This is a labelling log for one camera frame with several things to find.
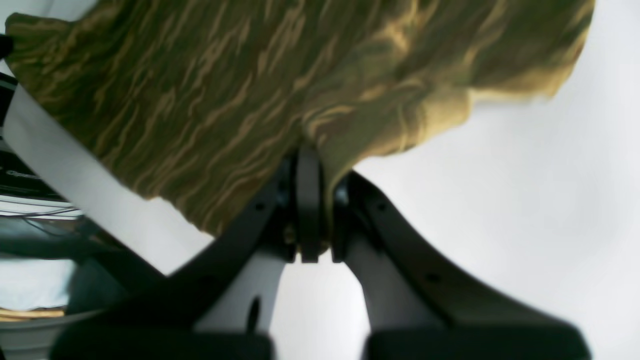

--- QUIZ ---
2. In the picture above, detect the camouflage t-shirt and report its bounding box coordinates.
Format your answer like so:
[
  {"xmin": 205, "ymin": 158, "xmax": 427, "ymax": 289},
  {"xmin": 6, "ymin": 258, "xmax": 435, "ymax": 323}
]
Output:
[{"xmin": 6, "ymin": 0, "xmax": 595, "ymax": 236}]

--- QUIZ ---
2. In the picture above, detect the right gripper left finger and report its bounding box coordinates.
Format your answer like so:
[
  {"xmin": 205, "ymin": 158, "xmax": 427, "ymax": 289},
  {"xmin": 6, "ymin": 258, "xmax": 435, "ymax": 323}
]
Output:
[{"xmin": 50, "ymin": 147, "xmax": 323, "ymax": 360}]

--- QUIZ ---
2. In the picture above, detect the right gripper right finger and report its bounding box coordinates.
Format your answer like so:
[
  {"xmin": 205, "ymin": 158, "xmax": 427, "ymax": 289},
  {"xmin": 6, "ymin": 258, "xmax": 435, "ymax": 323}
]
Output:
[{"xmin": 334, "ymin": 172, "xmax": 592, "ymax": 360}]

